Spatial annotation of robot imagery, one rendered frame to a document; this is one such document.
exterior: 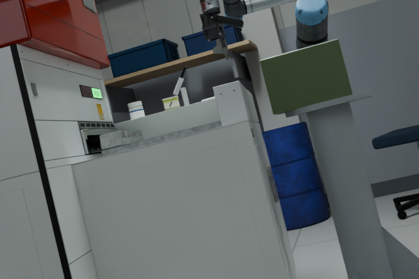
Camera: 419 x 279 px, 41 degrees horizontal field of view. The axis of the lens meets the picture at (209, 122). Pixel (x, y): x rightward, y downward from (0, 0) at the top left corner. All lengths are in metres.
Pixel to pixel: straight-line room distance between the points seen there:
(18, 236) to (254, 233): 0.74
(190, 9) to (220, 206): 3.49
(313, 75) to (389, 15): 3.03
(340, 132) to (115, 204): 0.82
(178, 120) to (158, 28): 2.82
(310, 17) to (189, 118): 0.75
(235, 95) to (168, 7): 3.39
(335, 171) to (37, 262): 1.04
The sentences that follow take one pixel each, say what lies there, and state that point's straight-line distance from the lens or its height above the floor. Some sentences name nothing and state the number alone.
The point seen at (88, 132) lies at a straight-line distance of 2.18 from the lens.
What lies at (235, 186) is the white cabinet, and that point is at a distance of 1.86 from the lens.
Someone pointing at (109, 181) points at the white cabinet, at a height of 0.73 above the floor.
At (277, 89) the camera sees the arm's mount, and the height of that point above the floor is 0.90.
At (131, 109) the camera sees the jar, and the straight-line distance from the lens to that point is 2.74.
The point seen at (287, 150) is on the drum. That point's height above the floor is 0.59.
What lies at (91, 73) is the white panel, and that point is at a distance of 2.46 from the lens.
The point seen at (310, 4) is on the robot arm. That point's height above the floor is 1.17.
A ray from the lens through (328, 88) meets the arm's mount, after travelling 1.99.
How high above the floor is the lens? 0.77
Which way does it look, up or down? 2 degrees up
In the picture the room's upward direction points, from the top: 14 degrees counter-clockwise
